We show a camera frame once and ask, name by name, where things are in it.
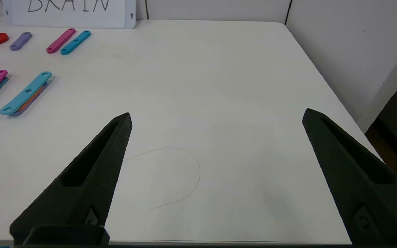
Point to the short purple bar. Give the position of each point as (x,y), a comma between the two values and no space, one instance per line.
(20,41)

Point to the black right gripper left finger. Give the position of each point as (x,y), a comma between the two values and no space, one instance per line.
(81,179)

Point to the long blue bar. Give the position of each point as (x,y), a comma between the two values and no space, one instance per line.
(21,98)

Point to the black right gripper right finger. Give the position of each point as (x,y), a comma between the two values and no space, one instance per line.
(357,186)

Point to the short blue bar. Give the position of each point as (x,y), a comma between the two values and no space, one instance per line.
(75,42)

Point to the white sign reading BRAIN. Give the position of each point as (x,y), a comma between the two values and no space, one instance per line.
(67,19)

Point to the short pink bar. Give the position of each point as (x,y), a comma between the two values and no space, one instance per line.
(60,41)

